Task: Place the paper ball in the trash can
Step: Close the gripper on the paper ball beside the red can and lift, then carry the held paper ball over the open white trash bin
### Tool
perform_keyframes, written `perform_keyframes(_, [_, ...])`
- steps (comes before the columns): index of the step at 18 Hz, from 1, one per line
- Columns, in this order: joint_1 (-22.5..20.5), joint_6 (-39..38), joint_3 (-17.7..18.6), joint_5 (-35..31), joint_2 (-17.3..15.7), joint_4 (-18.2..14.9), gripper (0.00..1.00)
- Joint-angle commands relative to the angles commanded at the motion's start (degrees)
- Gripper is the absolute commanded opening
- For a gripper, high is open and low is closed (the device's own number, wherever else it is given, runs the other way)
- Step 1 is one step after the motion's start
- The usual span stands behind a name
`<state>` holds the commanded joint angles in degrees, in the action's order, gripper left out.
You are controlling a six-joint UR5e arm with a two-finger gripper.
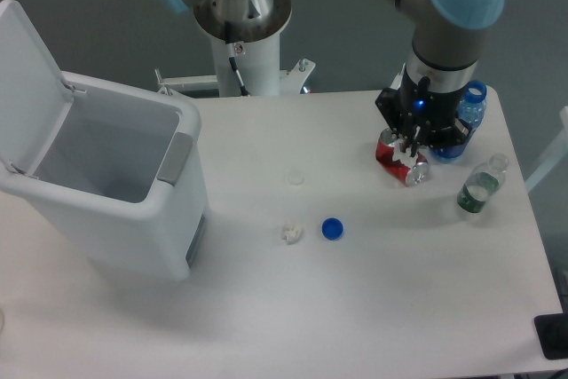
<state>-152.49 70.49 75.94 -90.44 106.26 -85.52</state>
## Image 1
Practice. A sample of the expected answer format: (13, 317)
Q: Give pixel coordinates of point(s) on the clear bottle green label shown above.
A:
(482, 183)

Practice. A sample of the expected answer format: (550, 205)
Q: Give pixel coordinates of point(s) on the white trash bin lid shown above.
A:
(26, 86)

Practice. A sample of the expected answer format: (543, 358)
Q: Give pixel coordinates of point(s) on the white crumpled paper ball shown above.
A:
(291, 232)

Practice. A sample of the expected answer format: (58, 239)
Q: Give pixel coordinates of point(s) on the black device at table edge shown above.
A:
(552, 332)

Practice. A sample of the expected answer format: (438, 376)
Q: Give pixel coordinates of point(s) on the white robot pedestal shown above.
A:
(244, 69)

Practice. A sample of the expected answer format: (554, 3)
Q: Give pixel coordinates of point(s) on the blue bottle cap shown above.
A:
(332, 229)

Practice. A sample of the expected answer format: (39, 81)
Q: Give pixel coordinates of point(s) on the red crushed soda can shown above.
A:
(408, 170)

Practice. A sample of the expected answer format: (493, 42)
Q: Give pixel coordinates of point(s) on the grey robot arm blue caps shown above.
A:
(449, 36)

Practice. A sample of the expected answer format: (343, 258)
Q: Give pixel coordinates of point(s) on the white frame at right edge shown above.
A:
(551, 156)

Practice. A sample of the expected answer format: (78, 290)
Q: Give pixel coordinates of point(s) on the white trash bin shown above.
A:
(115, 169)

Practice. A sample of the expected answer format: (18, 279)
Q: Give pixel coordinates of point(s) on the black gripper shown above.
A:
(423, 117)

